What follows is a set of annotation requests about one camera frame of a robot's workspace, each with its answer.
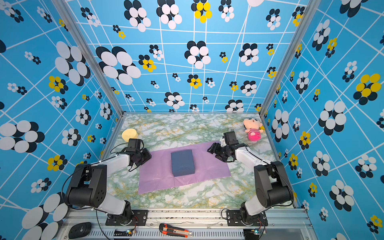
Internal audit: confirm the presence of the purple wrapping paper sheet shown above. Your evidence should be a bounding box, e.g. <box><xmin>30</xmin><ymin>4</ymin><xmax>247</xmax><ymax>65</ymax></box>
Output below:
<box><xmin>138</xmin><ymin>142</ymin><xmax>231</xmax><ymax>195</ymax></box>

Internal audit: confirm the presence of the dark blue gift box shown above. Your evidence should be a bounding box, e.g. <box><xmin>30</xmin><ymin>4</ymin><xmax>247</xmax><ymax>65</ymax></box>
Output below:
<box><xmin>171</xmin><ymin>150</ymin><xmax>195</xmax><ymax>177</ymax></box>

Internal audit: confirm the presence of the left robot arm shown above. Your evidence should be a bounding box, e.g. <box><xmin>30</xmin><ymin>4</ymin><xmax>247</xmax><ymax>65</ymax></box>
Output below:
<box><xmin>62</xmin><ymin>139</ymin><xmax>152</xmax><ymax>226</ymax></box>

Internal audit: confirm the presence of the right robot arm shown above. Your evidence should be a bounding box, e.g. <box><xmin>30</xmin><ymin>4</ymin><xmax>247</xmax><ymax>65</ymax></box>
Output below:
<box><xmin>207</xmin><ymin>131</ymin><xmax>294</xmax><ymax>226</ymax></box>

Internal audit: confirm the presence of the yellow round sponge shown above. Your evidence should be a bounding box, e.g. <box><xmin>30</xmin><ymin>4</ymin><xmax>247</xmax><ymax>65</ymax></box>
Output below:
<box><xmin>122</xmin><ymin>128</ymin><xmax>138</xmax><ymax>143</ymax></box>

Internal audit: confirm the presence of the pink plush doll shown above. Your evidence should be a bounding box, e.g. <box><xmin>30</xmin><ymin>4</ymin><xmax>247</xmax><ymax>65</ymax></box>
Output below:
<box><xmin>243</xmin><ymin>118</ymin><xmax>265</xmax><ymax>142</ymax></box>

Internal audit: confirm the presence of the orange black utility knife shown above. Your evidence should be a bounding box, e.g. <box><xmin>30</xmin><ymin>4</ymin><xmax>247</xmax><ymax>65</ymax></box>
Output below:
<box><xmin>159</xmin><ymin>224</ymin><xmax>193</xmax><ymax>238</ymax></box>

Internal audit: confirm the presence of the left small circuit board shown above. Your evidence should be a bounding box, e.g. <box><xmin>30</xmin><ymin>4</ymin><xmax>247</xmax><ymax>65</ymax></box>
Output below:
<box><xmin>114</xmin><ymin>229</ymin><xmax>135</xmax><ymax>237</ymax></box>

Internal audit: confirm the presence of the small circuit board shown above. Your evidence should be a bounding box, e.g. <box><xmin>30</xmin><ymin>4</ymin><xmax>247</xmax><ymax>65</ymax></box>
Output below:
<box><xmin>243</xmin><ymin>229</ymin><xmax>263</xmax><ymax>240</ymax></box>
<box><xmin>114</xmin><ymin>229</ymin><xmax>135</xmax><ymax>237</ymax></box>

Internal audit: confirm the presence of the right small circuit board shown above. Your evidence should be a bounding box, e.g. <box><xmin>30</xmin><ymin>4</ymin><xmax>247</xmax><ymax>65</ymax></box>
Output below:
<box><xmin>243</xmin><ymin>229</ymin><xmax>263</xmax><ymax>240</ymax></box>

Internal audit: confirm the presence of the black computer mouse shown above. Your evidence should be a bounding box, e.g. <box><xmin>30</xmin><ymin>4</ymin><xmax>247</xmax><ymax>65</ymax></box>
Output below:
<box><xmin>68</xmin><ymin>222</ymin><xmax>92</xmax><ymax>240</ymax></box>

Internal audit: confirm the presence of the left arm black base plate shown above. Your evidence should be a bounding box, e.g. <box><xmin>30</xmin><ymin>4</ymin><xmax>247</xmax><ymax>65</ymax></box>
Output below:
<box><xmin>106</xmin><ymin>210</ymin><xmax>149</xmax><ymax>227</ymax></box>

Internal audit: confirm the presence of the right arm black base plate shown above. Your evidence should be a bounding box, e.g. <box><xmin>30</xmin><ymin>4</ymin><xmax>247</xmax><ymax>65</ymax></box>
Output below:
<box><xmin>225</xmin><ymin>209</ymin><xmax>268</xmax><ymax>227</ymax></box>

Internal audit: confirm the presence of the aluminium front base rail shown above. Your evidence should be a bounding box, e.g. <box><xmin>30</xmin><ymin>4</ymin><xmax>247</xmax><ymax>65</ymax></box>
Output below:
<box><xmin>56</xmin><ymin>209</ymin><xmax>317</xmax><ymax>240</ymax></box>

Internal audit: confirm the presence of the aluminium frame post right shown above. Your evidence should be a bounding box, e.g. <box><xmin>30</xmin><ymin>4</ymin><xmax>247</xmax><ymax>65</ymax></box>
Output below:
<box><xmin>260</xmin><ymin>0</ymin><xmax>321</xmax><ymax>119</ymax></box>

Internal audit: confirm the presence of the aluminium frame post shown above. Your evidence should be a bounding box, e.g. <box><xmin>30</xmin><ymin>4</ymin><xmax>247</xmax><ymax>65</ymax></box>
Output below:
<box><xmin>260</xmin><ymin>0</ymin><xmax>321</xmax><ymax>119</ymax></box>
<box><xmin>52</xmin><ymin>1</ymin><xmax>124</xmax><ymax>118</ymax></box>

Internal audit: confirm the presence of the aluminium frame post left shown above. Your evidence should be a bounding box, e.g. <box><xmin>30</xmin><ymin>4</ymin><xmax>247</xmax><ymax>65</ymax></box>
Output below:
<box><xmin>52</xmin><ymin>1</ymin><xmax>124</xmax><ymax>118</ymax></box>

